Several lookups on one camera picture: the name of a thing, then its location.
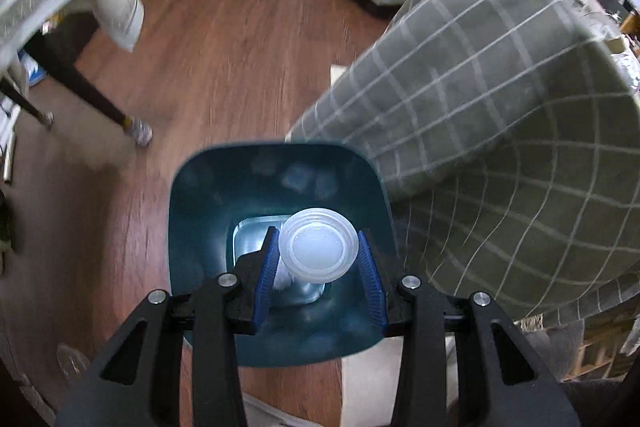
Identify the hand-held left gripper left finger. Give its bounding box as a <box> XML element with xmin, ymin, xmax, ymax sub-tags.
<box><xmin>54</xmin><ymin>227</ymin><xmax>281</xmax><ymax>427</ymax></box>

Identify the grey checked table cover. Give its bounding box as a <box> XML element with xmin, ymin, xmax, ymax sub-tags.
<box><xmin>285</xmin><ymin>0</ymin><xmax>640</xmax><ymax>323</ymax></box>

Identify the clear plastic cup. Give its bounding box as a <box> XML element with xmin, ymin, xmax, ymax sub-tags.
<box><xmin>272</xmin><ymin>207</ymin><xmax>360</xmax><ymax>294</ymax></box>

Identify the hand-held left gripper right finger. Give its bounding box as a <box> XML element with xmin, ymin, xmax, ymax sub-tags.
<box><xmin>356</xmin><ymin>229</ymin><xmax>583</xmax><ymax>427</ymax></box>

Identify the teal trash bin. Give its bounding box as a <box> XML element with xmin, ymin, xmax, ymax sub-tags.
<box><xmin>167</xmin><ymin>143</ymin><xmax>398</xmax><ymax>368</ymax></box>

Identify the wooden rack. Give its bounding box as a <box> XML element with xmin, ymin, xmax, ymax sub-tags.
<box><xmin>565</xmin><ymin>317</ymin><xmax>640</xmax><ymax>382</ymax></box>

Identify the dark table leg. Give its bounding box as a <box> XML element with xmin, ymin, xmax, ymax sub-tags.
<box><xmin>30</xmin><ymin>14</ymin><xmax>154</xmax><ymax>148</ymax></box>
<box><xmin>0</xmin><ymin>77</ymin><xmax>55</xmax><ymax>131</ymax></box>

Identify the cream rug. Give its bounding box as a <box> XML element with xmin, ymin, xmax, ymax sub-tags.
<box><xmin>242</xmin><ymin>334</ymin><xmax>458</xmax><ymax>427</ymax></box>

